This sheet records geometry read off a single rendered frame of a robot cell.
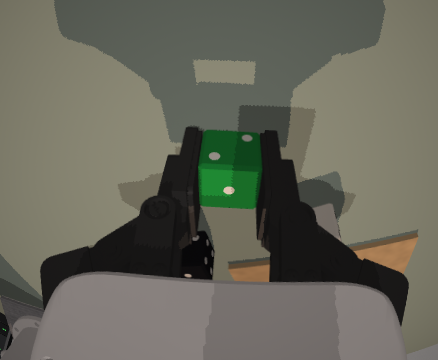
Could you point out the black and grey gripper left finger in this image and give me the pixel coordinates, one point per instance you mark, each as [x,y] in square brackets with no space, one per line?
[166,221]

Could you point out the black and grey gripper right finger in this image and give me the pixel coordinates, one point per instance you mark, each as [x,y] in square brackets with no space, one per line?
[306,250]

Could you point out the green die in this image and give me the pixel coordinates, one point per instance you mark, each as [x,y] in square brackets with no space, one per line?
[230,169]

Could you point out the tan mat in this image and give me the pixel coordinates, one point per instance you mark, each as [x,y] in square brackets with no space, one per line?
[393,253]

